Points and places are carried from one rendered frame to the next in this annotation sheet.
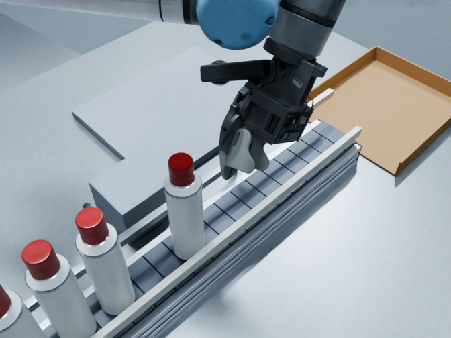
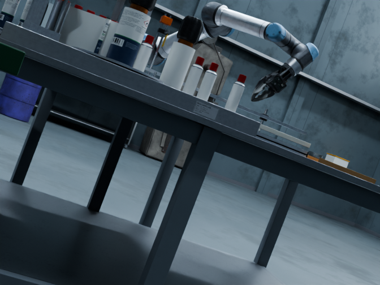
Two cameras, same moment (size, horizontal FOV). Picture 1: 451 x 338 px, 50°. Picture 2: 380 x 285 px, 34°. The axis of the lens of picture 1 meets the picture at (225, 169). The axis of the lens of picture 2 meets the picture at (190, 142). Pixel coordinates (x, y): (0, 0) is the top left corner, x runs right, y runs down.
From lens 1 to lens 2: 242 cm
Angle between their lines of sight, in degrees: 52
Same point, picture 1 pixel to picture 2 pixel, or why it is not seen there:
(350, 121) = not seen: hidden behind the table
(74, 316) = (192, 83)
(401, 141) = not seen: hidden behind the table
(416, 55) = not seen: outside the picture
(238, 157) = (258, 90)
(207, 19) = (267, 29)
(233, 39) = (271, 34)
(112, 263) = (211, 79)
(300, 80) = (285, 70)
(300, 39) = (290, 62)
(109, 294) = (201, 92)
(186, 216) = (234, 92)
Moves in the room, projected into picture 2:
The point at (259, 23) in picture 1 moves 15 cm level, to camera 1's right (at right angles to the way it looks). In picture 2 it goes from (277, 31) to (309, 40)
